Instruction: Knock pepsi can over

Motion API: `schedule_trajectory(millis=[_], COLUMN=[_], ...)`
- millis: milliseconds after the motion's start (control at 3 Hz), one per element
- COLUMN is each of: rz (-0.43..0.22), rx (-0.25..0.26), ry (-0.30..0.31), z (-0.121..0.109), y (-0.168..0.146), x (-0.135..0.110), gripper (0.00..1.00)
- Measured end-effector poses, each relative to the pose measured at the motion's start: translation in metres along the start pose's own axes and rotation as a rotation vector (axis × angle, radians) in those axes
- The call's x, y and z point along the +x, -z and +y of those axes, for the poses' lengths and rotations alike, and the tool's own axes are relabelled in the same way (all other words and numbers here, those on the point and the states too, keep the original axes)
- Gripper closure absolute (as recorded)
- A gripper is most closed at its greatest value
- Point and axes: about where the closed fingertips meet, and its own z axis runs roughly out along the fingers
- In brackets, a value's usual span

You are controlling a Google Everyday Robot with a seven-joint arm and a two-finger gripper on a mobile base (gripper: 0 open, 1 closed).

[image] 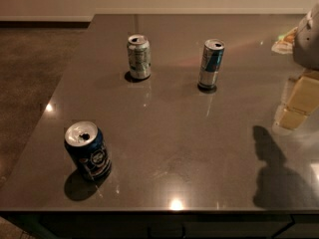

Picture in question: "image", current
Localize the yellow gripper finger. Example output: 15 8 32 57
274 106 307 130
287 76 319 114

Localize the dark blue pepsi can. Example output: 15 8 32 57
64 121 112 181

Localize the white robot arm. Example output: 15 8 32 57
271 3 319 131

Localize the slim blue silver can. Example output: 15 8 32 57
198 39 225 90

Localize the silver green soda can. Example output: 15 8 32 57
127 34 151 80

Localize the crumpled snack wrapper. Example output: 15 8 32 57
271 27 297 55

